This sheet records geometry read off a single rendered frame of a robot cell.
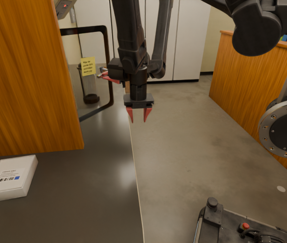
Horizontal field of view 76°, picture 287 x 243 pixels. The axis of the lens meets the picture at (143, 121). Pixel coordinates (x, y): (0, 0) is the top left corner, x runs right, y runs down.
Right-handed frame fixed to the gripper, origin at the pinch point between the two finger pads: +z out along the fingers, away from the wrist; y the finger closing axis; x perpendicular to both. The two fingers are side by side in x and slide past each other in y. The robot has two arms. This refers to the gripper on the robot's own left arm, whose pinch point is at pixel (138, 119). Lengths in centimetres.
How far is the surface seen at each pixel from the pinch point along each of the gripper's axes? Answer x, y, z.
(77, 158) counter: -0.2, 24.7, 16.3
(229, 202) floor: -30, -84, 109
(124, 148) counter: -3.8, 5.7, 16.1
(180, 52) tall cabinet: -324, -126, 44
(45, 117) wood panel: -5.9, 34.5, 0.0
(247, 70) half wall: -162, -164, 35
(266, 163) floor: -69, -149, 109
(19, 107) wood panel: -6.0, 42.2, -4.8
